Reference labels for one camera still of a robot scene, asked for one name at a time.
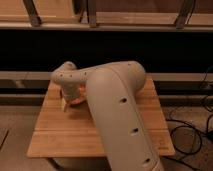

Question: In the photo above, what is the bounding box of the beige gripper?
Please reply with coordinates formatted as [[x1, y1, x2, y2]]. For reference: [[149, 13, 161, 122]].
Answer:
[[61, 83, 83, 112]]

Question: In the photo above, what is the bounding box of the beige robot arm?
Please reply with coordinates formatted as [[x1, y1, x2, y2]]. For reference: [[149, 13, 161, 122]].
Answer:
[[51, 61, 164, 171]]

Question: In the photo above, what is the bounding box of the orange ceramic bowl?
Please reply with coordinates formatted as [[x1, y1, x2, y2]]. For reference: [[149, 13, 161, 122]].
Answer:
[[68, 96, 86, 106]]

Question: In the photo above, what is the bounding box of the wooden table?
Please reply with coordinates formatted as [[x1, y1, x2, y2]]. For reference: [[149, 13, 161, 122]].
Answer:
[[27, 75, 175, 158]]

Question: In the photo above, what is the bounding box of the black floor cable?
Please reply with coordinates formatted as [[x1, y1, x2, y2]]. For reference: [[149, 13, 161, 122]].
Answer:
[[164, 64, 213, 168]]

